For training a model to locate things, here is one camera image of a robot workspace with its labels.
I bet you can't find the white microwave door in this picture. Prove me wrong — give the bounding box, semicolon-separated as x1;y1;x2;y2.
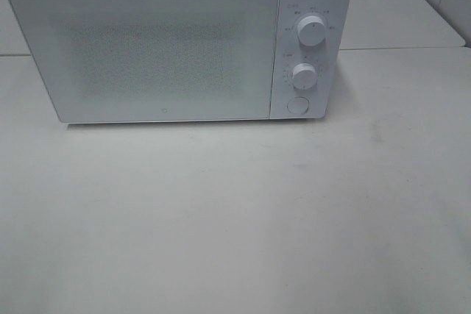
10;0;278;124

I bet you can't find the round white door button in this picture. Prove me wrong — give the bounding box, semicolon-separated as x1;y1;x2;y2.
287;97;309;115

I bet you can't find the upper white power knob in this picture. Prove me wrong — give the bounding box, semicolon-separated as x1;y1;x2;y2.
296;14;326;47

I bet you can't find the white timer knob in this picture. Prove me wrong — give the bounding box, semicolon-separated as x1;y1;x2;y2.
291;63;318;90

